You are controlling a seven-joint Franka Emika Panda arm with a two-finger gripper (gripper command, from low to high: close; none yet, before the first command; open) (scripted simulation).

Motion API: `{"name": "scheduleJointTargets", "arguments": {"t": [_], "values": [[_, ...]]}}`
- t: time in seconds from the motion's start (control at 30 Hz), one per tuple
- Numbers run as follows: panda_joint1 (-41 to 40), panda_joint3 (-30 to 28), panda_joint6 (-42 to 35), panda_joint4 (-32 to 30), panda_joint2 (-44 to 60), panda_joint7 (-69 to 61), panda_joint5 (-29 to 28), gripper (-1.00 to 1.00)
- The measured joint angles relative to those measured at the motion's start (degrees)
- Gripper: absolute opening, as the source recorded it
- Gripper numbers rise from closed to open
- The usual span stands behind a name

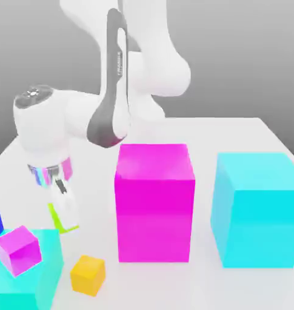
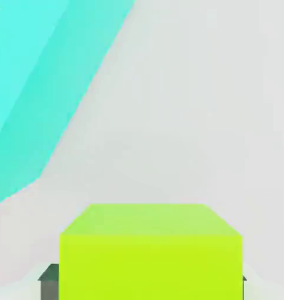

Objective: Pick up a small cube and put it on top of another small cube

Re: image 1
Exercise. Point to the small lime green cube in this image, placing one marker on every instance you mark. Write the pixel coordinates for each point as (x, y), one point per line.
(61, 230)

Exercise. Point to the large turquoise box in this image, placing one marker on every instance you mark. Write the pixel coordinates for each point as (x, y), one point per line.
(20, 293)

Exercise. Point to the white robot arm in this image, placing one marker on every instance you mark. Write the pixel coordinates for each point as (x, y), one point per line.
(47, 121)

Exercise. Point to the large cyan box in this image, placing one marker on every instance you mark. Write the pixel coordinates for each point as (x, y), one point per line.
(263, 225)

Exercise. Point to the small yellow cube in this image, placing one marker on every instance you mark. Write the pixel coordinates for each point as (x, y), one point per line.
(87, 276)

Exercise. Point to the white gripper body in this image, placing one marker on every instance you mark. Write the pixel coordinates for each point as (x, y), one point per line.
(67, 213)

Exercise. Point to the large magenta box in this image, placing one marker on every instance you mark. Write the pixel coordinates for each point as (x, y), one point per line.
(154, 218)

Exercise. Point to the small magenta cube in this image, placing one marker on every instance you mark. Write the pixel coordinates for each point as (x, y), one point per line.
(19, 251)

